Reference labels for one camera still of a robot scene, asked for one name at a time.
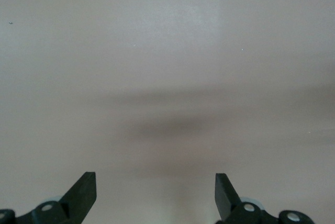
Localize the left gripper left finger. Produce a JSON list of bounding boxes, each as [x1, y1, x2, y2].
[[16, 171, 97, 224]]

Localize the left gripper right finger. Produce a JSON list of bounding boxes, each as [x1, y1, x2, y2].
[[215, 173, 278, 224]]

